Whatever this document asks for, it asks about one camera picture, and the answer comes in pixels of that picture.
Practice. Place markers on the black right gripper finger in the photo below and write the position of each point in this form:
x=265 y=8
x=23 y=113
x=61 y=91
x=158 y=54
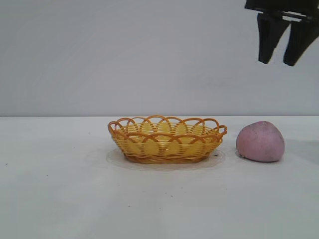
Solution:
x=299 y=42
x=269 y=37

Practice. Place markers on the pink peach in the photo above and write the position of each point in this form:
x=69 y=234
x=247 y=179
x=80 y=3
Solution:
x=260 y=142

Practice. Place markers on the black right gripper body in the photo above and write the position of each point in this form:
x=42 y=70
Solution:
x=286 y=6

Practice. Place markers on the yellow woven plastic basket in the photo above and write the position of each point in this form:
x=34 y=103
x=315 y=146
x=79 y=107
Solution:
x=167 y=147

